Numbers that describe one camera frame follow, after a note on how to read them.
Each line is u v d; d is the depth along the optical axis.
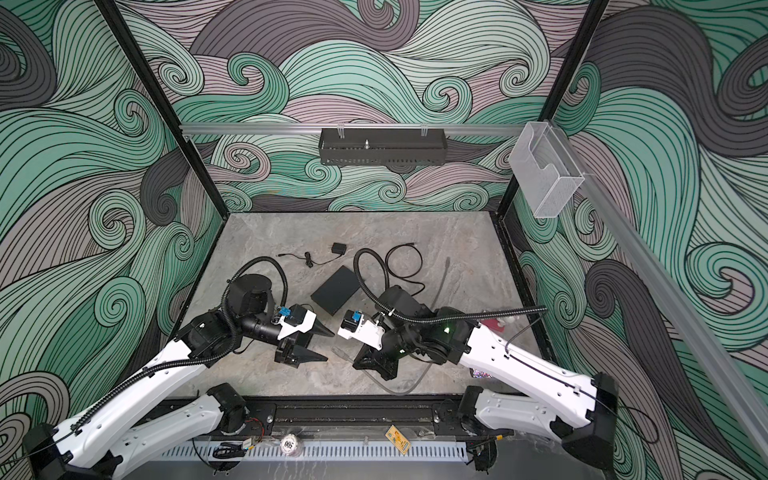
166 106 0.88
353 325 0.55
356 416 0.75
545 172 0.78
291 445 0.65
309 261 1.04
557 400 0.40
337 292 0.97
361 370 0.61
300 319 0.52
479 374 0.78
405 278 1.01
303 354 0.56
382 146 0.96
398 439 0.70
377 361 0.54
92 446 0.39
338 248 1.09
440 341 0.46
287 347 0.55
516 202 1.15
